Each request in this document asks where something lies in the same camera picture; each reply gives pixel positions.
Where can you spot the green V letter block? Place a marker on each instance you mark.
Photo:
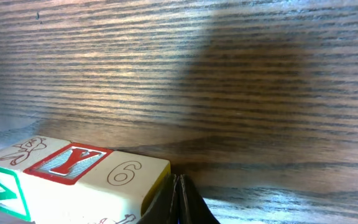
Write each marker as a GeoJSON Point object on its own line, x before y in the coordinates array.
{"type": "Point", "coordinates": [13, 161]}

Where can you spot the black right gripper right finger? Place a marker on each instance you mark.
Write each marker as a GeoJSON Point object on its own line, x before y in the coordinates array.
{"type": "Point", "coordinates": [192, 207]}

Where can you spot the white block yellow S side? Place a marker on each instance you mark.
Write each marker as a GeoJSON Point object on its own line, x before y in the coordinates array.
{"type": "Point", "coordinates": [120, 188]}

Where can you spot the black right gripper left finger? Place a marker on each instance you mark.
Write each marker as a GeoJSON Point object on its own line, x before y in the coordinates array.
{"type": "Point", "coordinates": [164, 207]}

